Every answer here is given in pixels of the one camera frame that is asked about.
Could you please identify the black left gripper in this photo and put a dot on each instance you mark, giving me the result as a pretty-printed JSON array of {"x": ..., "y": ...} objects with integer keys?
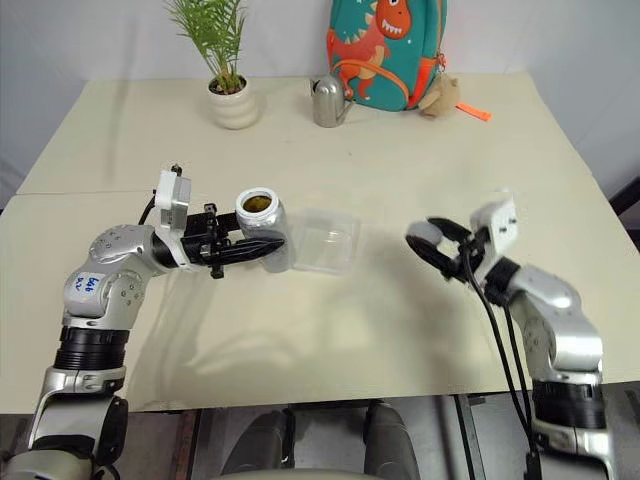
[{"x": 207, "y": 250}]

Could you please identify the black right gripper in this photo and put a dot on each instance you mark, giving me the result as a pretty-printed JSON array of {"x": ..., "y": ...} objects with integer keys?
[{"x": 470, "y": 250}]

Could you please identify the white jar lid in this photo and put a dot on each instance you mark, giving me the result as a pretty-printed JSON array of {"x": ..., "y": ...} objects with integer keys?
[{"x": 422, "y": 231}]

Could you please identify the white jar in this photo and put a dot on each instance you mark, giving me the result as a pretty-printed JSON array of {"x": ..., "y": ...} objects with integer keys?
[{"x": 272, "y": 220}]

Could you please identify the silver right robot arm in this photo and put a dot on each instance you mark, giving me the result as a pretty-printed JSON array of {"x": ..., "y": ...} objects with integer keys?
[{"x": 555, "y": 300}]

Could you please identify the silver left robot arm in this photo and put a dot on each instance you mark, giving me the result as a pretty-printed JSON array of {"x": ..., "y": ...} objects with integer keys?
[{"x": 115, "y": 250}]

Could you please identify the clear plastic box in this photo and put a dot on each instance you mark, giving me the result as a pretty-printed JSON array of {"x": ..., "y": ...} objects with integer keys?
[{"x": 327, "y": 242}]

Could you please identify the white ribbed plant pot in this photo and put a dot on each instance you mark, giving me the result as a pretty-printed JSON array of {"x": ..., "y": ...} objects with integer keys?
[{"x": 234, "y": 107}]

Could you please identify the beige plush toy pendant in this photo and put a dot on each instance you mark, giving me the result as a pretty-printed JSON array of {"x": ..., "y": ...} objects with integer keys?
[{"x": 440, "y": 97}]

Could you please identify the silver metal watering can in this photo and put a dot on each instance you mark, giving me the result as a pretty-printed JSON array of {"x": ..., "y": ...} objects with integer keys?
[{"x": 327, "y": 102}]

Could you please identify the teal dinosaur backpack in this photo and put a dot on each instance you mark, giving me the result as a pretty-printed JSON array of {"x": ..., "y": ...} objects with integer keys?
[{"x": 385, "y": 55}]

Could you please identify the green palm plant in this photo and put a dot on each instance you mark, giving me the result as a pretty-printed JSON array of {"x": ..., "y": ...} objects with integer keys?
[{"x": 215, "y": 35}]

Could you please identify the dark rounded grey shape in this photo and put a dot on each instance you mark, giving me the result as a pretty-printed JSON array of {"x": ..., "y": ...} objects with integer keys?
[{"x": 392, "y": 440}]

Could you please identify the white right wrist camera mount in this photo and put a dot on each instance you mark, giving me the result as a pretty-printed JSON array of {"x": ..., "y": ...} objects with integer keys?
[{"x": 497, "y": 225}]

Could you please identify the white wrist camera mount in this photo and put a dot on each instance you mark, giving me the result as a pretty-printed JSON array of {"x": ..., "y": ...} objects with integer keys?
[
  {"x": 497, "y": 225},
  {"x": 172, "y": 200}
]

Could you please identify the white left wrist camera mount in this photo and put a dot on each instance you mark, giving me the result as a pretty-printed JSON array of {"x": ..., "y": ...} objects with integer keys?
[{"x": 172, "y": 200}]

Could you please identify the dark frame piece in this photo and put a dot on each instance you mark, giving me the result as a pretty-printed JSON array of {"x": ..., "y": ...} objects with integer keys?
[{"x": 627, "y": 195}]

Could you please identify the black table frame bar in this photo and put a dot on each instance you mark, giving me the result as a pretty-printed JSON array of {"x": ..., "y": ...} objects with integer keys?
[{"x": 470, "y": 440}]

